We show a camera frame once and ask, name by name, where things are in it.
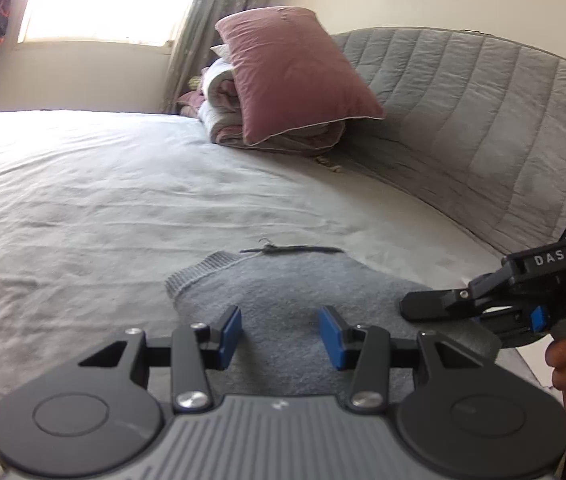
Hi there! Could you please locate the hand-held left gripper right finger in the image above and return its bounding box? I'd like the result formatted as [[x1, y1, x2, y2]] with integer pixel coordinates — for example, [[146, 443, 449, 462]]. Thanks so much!
[[317, 306, 468, 413]]

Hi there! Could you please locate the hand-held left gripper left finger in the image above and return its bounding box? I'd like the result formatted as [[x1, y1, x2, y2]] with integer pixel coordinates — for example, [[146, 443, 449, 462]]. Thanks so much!
[[78, 305, 242, 413]]

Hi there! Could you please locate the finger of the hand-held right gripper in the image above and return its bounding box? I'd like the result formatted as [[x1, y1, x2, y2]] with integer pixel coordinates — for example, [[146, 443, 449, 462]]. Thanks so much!
[[400, 287, 484, 323]]

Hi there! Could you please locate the grey knit sweater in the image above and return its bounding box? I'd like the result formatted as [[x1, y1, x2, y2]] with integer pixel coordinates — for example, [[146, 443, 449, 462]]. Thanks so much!
[[165, 244, 502, 398]]

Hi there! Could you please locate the white paper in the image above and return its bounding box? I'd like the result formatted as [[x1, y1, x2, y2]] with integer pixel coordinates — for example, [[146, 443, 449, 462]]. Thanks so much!
[[518, 347, 564, 401]]

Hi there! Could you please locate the small brown item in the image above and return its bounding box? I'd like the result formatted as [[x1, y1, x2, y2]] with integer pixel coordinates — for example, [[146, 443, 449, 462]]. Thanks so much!
[[314, 154, 344, 176]]

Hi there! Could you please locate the grey quilted headboard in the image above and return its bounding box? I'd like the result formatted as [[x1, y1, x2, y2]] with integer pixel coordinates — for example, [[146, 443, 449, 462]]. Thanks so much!
[[330, 27, 566, 271]]

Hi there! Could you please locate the bed with grey sheet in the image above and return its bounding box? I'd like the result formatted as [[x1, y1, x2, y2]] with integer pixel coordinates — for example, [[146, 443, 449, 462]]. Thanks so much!
[[0, 109, 564, 480]]

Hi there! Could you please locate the folded pink and grey quilt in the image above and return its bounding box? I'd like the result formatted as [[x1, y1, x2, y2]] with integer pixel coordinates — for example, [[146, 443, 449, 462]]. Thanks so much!
[[175, 57, 348, 155]]

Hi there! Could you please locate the pink pillow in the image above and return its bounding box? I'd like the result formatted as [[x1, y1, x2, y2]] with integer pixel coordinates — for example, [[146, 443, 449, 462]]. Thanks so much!
[[214, 6, 386, 147]]

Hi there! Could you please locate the grey patterned curtain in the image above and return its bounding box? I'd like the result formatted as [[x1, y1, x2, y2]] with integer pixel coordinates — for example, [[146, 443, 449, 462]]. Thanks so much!
[[163, 0, 284, 113]]

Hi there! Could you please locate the window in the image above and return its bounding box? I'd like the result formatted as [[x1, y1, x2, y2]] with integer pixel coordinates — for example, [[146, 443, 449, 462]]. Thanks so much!
[[17, 0, 211, 48]]

